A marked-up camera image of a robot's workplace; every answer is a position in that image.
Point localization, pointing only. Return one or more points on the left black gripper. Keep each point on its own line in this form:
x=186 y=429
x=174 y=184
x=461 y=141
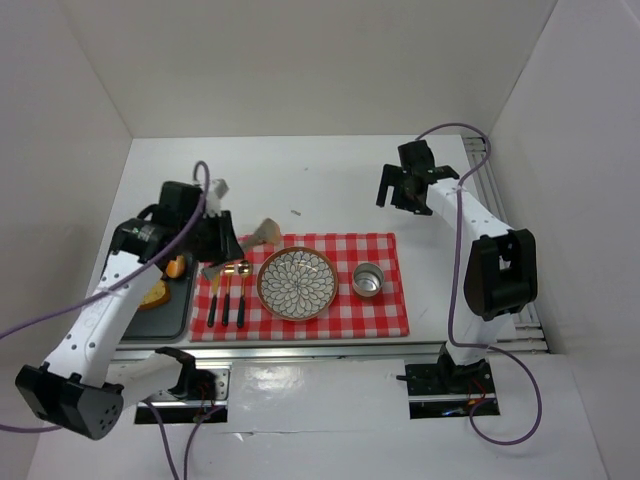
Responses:
x=220 y=242

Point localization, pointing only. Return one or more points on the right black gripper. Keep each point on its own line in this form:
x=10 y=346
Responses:
x=400 y=183

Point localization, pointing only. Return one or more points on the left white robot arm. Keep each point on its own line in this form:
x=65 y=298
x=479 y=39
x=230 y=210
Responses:
x=73 y=388

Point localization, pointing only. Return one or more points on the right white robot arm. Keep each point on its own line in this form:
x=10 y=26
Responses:
x=495 y=263

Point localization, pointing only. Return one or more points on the upper bread piece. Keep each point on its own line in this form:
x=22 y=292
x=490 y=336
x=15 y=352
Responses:
x=176 y=267

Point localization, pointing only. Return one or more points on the lower bread slice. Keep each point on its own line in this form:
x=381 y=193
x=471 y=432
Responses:
x=158 y=295

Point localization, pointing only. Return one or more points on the floral patterned plate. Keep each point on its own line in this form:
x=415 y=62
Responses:
x=297 y=283

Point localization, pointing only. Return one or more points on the red white checkered cloth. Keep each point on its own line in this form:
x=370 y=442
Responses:
x=348 y=317

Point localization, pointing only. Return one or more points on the small metal cup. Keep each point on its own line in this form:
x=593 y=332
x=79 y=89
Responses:
x=367 y=280

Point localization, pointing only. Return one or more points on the black baking tray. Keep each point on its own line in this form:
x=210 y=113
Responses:
x=166 y=322

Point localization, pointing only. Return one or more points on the gold spoon black handle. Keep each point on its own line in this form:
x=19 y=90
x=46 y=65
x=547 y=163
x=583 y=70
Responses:
x=245 y=270

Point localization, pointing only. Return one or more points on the gold fork black handle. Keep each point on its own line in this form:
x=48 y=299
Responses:
x=229 y=272

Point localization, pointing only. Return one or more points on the gold knife black handle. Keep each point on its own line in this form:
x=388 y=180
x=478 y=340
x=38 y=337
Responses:
x=213 y=304

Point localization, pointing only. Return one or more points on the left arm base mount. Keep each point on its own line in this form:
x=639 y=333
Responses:
x=195 y=394

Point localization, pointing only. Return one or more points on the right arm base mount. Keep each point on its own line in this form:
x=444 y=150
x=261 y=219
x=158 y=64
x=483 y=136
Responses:
x=442 y=389

